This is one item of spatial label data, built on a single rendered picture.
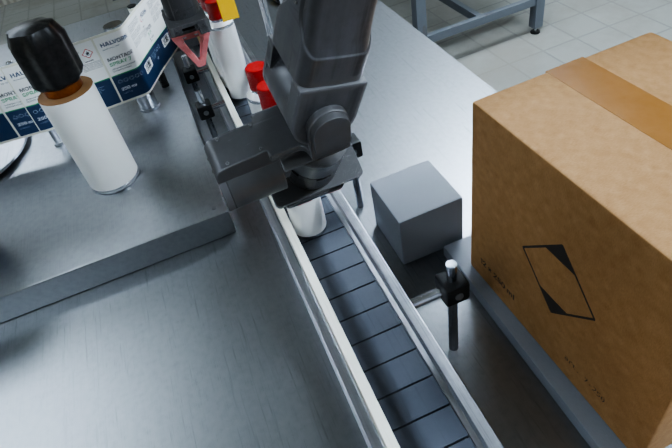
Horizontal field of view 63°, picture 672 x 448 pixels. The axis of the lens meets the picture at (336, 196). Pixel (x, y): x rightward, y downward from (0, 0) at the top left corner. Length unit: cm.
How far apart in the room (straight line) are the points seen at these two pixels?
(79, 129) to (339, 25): 65
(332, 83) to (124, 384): 55
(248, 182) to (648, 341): 36
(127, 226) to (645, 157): 74
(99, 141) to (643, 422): 84
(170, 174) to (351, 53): 67
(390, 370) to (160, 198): 51
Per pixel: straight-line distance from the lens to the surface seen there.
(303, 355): 75
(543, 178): 55
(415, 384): 66
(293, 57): 41
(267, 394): 74
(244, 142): 48
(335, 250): 79
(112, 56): 117
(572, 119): 59
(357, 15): 39
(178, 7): 98
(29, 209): 111
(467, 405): 55
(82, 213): 103
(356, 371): 63
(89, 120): 97
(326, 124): 42
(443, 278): 62
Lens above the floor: 146
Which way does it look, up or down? 42 degrees down
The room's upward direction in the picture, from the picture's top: 12 degrees counter-clockwise
